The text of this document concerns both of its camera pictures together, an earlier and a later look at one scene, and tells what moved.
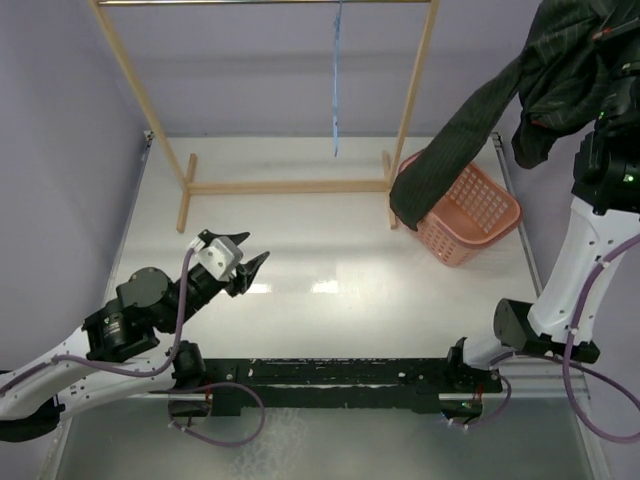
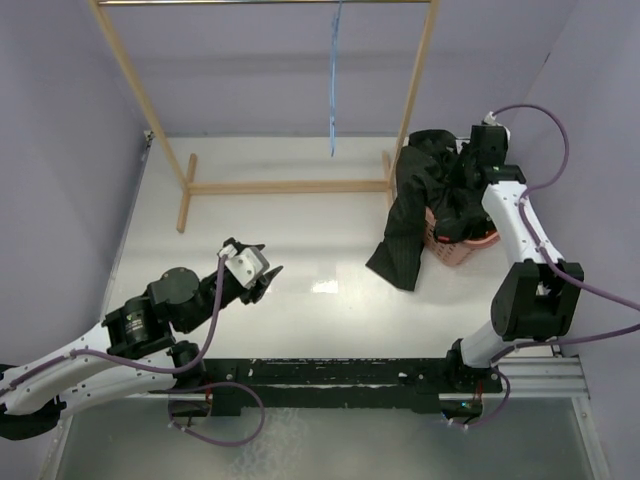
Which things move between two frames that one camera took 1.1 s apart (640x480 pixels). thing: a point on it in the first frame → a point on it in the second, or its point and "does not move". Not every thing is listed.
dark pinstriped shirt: (557, 82) → (436, 171)
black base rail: (383, 386) does not move
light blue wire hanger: (335, 91) does not move
